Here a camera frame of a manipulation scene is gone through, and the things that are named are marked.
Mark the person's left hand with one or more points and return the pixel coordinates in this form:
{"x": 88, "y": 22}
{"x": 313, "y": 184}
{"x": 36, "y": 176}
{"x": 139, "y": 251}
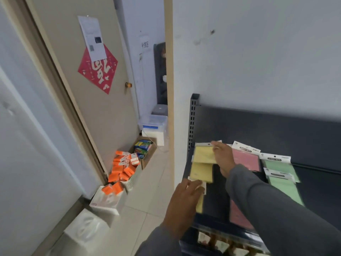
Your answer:
{"x": 181, "y": 207}

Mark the person's right hand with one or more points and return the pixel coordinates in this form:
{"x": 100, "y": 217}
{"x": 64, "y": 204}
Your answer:
{"x": 225, "y": 157}

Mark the person's right fingers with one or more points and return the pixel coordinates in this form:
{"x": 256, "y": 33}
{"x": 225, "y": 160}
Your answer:
{"x": 215, "y": 145}

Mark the person's left fingers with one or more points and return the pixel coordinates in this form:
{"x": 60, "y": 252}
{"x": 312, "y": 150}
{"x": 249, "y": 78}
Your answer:
{"x": 190, "y": 185}

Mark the yellow sticky note packet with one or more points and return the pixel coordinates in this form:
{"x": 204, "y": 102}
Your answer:
{"x": 201, "y": 172}
{"x": 203, "y": 155}
{"x": 200, "y": 203}

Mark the person's right forearm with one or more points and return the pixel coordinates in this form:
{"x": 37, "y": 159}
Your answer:
{"x": 274, "y": 215}

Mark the person's left forearm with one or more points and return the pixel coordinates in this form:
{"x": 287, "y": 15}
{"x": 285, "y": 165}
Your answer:
{"x": 159, "y": 243}

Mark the pink sticky note packet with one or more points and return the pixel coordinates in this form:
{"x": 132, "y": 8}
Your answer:
{"x": 238, "y": 217}
{"x": 246, "y": 158}

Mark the brown cardboard box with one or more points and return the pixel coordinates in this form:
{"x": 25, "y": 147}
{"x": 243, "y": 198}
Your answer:
{"x": 148, "y": 155}

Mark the dark metal shelf unit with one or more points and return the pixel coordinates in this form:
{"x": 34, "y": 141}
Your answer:
{"x": 266, "y": 130}

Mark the white plastic basket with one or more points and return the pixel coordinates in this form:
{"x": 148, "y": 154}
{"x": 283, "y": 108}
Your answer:
{"x": 132, "y": 181}

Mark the white box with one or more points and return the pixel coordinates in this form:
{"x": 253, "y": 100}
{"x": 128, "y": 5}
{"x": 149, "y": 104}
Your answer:
{"x": 154, "y": 137}

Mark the colourful boxes group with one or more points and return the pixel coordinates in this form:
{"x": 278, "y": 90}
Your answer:
{"x": 142, "y": 148}

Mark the clear plastic storage box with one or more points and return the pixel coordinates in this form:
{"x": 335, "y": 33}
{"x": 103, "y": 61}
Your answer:
{"x": 154, "y": 122}

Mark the grey box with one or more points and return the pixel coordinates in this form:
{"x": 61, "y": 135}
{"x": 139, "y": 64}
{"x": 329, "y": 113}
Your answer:
{"x": 159, "y": 109}

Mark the green sticky note packet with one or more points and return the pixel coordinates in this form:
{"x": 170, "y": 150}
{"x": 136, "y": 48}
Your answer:
{"x": 286, "y": 187}
{"x": 279, "y": 166}

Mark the assorted packaged goods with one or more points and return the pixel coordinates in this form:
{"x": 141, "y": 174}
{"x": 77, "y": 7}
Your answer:
{"x": 226, "y": 245}

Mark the pile of orange boxes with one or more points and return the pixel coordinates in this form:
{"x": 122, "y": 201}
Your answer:
{"x": 122, "y": 167}

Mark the white tissue pack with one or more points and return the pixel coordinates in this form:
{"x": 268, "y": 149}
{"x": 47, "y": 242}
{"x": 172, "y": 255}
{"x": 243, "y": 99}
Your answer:
{"x": 86, "y": 229}
{"x": 108, "y": 202}

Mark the black background shelf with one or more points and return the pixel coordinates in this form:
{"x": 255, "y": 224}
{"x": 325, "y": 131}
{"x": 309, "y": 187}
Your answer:
{"x": 160, "y": 74}

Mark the brass door knob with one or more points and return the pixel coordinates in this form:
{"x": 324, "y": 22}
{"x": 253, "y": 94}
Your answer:
{"x": 128, "y": 85}

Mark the beige door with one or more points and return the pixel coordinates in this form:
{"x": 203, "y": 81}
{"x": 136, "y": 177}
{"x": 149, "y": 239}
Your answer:
{"x": 88, "y": 109}

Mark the red diamond paper decoration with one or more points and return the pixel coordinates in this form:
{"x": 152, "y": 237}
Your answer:
{"x": 102, "y": 73}

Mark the white printed paper sheet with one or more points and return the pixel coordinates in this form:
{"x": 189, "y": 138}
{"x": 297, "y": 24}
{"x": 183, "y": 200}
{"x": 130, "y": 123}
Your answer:
{"x": 92, "y": 37}

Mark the beige wooden wall trim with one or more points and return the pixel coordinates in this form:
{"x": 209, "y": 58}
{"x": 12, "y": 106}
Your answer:
{"x": 169, "y": 77}

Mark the white paper wall sign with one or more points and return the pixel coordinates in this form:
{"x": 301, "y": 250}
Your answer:
{"x": 144, "y": 43}

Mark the brown door frame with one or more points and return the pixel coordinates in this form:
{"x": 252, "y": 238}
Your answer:
{"x": 57, "y": 85}

